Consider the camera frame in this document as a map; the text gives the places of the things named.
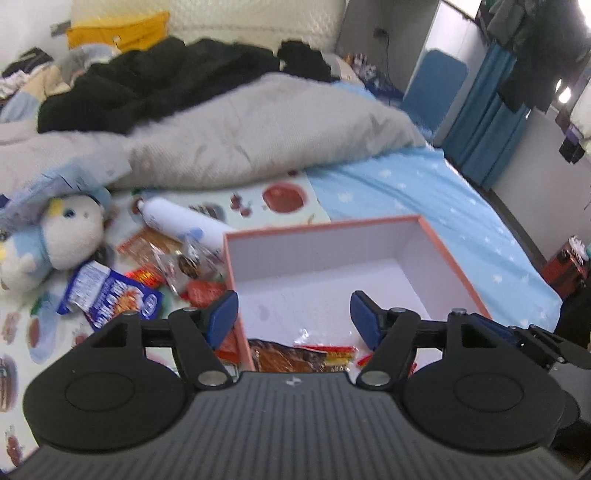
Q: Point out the grey wall socket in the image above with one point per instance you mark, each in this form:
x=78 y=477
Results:
x=60 y=28

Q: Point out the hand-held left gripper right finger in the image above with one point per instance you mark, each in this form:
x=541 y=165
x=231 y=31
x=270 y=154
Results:
x=364 y=318

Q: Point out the white blue plush penguin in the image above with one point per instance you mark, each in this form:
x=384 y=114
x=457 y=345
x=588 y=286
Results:
x=69 y=230

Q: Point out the hanging dark clothes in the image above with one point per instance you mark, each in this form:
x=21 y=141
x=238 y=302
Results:
x=540 y=46

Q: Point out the red box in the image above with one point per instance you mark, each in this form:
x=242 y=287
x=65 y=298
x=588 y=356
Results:
x=561 y=272

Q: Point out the row of small bottles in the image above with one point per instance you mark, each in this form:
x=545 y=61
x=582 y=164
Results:
x=362 y=64

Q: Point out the orange cracker packet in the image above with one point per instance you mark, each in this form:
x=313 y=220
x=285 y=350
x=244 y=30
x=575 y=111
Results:
x=143 y=244

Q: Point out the blue chair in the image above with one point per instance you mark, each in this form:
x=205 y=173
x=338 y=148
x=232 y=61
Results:
x=434 y=92

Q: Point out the white spray bottle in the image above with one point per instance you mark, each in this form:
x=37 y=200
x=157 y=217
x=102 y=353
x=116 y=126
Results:
x=175 y=217

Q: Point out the blue star bedsheet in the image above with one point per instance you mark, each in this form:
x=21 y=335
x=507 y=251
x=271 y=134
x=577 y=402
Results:
x=415 y=184

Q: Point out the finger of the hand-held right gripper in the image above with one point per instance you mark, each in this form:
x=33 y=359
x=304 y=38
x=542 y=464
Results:
x=545 y=346

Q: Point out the black coat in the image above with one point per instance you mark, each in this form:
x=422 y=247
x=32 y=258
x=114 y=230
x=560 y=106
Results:
x=152 y=78

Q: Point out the red yellow snack packet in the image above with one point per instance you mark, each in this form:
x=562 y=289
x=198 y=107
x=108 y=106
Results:
x=145 y=277

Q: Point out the black wall socket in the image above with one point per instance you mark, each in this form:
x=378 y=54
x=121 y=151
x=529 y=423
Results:
x=381 y=34

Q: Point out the blue white plastic bag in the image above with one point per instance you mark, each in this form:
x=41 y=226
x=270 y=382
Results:
x=41 y=189

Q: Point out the black garment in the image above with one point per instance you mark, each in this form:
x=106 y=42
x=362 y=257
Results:
x=304 y=57

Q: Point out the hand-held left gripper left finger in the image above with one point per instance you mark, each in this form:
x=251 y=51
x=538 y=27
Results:
x=221 y=316

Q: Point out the fruit print mat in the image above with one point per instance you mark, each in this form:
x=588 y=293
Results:
x=27 y=332

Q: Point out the cream padded headboard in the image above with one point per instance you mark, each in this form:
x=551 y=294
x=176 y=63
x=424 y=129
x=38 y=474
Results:
x=258 y=23

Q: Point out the blue curtain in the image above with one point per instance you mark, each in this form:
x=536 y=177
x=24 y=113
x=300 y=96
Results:
x=480 y=129

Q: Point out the clear packet dark round snack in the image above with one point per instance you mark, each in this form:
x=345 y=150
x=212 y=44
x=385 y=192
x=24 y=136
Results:
x=187 y=265

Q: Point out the grey duvet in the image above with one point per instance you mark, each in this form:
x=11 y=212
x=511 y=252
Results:
x=254 y=134

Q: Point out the brown meat snack packet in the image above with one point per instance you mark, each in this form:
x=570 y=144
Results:
x=281 y=357

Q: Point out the yellow pillow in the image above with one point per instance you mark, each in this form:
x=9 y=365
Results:
x=120 y=30

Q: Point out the pile of clothes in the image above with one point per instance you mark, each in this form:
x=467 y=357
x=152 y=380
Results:
x=27 y=57

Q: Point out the pink cardboard box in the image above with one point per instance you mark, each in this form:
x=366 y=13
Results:
x=323 y=277

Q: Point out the blue white snack packet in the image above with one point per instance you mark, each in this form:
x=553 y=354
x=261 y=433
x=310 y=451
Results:
x=111 y=295

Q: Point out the small red packet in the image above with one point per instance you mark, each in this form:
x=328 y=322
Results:
x=205 y=293
x=228 y=348

